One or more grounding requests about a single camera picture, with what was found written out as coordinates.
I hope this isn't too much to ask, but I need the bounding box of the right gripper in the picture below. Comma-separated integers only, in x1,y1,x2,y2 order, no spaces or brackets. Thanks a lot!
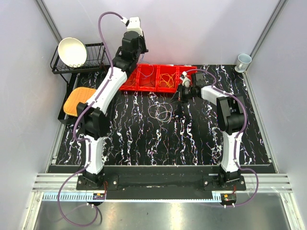
168,84,195,105

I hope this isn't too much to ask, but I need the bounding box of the white thin cable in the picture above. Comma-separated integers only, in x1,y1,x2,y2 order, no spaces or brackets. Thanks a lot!
148,102,173,122

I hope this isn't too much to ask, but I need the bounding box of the yellow orange thin cable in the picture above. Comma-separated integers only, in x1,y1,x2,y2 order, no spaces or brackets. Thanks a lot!
159,72,178,89

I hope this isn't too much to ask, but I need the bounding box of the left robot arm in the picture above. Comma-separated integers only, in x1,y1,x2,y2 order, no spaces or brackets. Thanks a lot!
76,31,148,190

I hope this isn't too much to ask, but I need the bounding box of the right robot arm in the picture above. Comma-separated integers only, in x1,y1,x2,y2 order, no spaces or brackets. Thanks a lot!
172,69,247,190

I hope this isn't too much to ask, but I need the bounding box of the red bin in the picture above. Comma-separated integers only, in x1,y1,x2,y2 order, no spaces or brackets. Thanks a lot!
119,68,139,92
176,66,197,89
156,65,177,93
138,64,158,92

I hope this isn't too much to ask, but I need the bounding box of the white bowl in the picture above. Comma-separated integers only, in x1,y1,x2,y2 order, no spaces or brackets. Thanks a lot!
58,37,87,68

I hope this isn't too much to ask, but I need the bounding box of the woven bamboo tray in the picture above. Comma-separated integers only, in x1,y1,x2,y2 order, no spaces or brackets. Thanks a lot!
63,87,96,117

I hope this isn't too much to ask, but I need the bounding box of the light blue mug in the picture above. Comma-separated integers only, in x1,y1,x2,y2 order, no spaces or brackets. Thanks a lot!
235,54,252,73

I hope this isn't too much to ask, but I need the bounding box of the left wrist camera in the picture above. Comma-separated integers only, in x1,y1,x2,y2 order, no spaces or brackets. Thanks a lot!
120,17,143,35

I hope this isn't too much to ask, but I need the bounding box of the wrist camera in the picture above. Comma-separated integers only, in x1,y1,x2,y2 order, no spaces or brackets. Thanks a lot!
120,17,143,35
180,71,191,87

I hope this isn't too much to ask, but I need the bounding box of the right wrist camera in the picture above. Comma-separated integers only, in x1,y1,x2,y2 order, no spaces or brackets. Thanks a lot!
180,71,191,87

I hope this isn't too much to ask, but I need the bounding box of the black wire dish rack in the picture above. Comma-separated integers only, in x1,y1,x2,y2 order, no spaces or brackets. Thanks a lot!
49,42,116,125

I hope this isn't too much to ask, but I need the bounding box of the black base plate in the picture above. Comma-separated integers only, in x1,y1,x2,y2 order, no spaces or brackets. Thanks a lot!
76,165,247,202

